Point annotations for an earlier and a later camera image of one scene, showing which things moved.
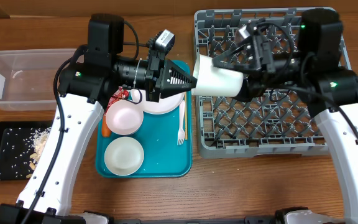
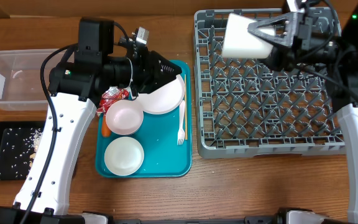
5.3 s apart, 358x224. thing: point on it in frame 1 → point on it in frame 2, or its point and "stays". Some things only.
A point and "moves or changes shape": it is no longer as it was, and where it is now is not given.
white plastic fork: x=181 y=133 stays
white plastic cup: x=214 y=81 moves or changes shape
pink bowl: x=124 y=117 stays
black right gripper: x=247 y=53 → x=280 y=56
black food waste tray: x=10 y=145 stays
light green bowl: x=123 y=156 stays
